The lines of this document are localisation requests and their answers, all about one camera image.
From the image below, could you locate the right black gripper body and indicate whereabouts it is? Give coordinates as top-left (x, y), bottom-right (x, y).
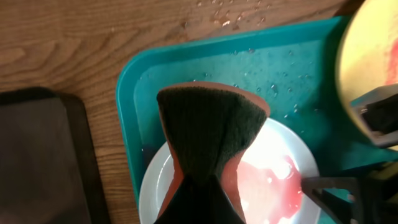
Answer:
top-left (356, 161), bottom-right (397, 224)

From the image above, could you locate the teal plastic tray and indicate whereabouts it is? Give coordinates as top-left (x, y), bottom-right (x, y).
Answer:
top-left (116, 17), bottom-right (397, 223)

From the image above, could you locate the light blue plate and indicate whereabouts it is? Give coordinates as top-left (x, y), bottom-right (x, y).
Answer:
top-left (139, 119), bottom-right (321, 224)

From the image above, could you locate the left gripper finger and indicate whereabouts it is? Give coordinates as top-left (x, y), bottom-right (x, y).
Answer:
top-left (155, 175), bottom-right (244, 224)

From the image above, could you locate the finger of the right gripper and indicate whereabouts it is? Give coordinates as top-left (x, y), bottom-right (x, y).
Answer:
top-left (350, 84), bottom-right (397, 148)
top-left (301, 177), bottom-right (364, 224)

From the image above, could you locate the yellow-green plate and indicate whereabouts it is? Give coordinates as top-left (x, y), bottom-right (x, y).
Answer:
top-left (335, 0), bottom-right (397, 151)

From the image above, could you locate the black tray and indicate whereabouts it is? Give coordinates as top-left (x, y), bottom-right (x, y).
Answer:
top-left (1, 87), bottom-right (110, 223)

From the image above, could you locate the pink and green sponge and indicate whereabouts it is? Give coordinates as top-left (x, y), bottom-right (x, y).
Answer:
top-left (157, 82), bottom-right (270, 223)

